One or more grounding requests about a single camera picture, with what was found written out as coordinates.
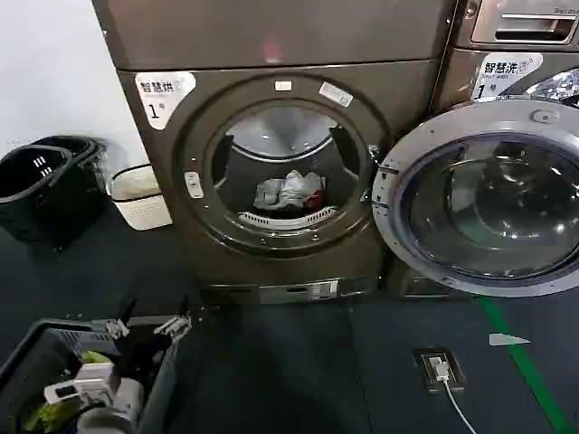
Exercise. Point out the metal floor socket box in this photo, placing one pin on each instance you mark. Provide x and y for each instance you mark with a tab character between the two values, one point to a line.
427	377

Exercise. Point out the round glass dryer door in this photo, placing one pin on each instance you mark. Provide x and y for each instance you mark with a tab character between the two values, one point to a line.
488	194

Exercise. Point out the white power plug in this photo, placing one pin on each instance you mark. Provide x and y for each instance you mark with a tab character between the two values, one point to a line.
439	367

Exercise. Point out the white grey crumpled garment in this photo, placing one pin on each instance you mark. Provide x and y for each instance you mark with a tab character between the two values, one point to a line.
282	190

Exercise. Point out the green floor tape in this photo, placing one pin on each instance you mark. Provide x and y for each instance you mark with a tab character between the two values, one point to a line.
520	357

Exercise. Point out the white waste bin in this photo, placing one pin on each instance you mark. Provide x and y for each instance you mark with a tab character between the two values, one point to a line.
145	210

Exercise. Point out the grey front-load dryer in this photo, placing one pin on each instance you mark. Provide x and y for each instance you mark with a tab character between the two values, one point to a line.
289	40

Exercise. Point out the small black plastic basket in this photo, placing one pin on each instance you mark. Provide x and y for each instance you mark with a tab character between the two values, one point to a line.
83	145

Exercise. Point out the yellow-green garment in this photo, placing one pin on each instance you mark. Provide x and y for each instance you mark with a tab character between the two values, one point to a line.
45	412

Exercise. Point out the dark red garment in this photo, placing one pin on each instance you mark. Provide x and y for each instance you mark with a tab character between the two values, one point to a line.
316	200

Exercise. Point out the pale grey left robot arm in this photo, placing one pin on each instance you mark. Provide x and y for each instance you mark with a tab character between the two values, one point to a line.
111	409

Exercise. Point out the white arrow floor sticker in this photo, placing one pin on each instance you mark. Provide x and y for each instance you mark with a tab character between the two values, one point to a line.
504	339

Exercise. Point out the grey laundry basket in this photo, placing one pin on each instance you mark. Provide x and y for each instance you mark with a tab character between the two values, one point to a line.
40	336

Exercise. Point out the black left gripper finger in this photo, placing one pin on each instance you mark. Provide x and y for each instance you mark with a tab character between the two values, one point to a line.
115	327
176	324

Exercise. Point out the large black plastic basket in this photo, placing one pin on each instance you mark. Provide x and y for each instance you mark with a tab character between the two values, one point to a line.
27	199

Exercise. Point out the grey washer with drawer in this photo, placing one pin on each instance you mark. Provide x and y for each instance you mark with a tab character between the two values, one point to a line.
461	77

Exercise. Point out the dark grey-blue garment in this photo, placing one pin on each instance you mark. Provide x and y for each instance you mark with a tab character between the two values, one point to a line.
165	389

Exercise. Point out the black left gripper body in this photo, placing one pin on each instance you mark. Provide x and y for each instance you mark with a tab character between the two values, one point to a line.
138	350

